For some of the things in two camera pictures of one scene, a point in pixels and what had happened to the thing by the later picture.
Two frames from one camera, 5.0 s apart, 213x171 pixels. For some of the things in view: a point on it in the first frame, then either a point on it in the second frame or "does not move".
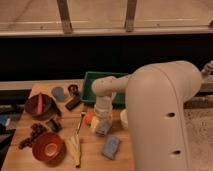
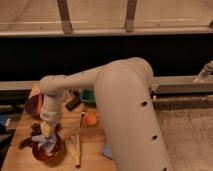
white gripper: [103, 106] to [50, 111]
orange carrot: [40, 103] does not move
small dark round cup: [73, 90] does not move
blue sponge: [111, 147] does not move
